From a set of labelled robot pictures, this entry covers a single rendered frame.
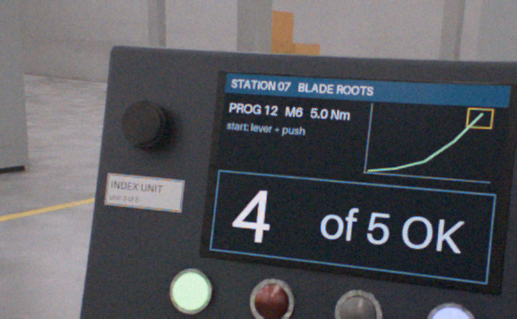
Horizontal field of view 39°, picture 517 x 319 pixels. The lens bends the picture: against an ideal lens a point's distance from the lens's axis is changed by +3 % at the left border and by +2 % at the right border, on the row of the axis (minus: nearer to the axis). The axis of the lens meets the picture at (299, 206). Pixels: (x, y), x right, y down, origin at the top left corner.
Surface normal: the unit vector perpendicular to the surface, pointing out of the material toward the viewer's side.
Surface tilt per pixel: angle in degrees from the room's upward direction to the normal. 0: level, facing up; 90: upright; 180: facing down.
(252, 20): 90
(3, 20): 90
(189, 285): 70
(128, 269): 75
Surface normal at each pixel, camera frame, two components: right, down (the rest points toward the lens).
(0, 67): 0.85, 0.15
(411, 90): -0.25, -0.05
